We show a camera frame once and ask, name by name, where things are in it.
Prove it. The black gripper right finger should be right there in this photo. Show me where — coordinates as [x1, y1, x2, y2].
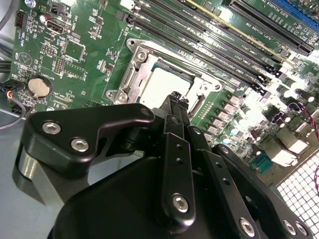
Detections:
[179, 98, 313, 239]

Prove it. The silver CPU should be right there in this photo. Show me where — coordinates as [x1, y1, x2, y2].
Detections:
[138, 62, 202, 110]

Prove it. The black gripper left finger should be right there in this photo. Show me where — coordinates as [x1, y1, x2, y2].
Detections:
[11, 91, 197, 228]

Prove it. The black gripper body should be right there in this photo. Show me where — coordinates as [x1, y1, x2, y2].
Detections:
[46, 155, 252, 239]

